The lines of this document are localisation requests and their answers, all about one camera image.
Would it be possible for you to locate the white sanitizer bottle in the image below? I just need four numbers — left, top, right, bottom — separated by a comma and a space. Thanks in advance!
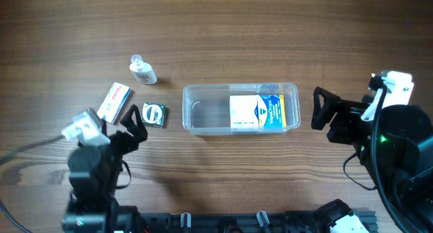
129, 54, 157, 85

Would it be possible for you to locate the white Panadol box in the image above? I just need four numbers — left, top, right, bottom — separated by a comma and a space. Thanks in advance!
97, 82, 131, 124

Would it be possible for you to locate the right black camera cable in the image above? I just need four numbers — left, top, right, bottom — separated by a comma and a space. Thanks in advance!
342, 85, 407, 233

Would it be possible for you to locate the clear plastic container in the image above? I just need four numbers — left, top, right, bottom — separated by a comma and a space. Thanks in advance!
183, 83, 301, 135

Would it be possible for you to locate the left black camera cable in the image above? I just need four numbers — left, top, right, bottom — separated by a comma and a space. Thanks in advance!
0, 134, 65, 233

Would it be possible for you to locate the dark green square packet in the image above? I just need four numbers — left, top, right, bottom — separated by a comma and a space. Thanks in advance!
141, 102, 166, 128

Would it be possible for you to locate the blue yellow VapoDrops box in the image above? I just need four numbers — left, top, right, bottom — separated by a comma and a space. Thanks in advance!
254, 95, 287, 129

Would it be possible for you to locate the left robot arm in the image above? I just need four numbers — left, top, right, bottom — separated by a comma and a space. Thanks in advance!
62, 104, 151, 233

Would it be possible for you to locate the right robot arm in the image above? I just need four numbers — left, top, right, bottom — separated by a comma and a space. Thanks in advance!
311, 87, 432, 232

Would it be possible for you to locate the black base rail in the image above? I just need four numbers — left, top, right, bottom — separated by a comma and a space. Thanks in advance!
141, 199, 379, 233

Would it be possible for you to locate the white plaster box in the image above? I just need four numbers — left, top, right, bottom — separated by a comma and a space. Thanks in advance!
229, 95, 259, 128

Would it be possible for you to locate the black camera cable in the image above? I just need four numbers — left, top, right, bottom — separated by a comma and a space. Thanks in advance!
342, 85, 407, 233
0, 134, 65, 233

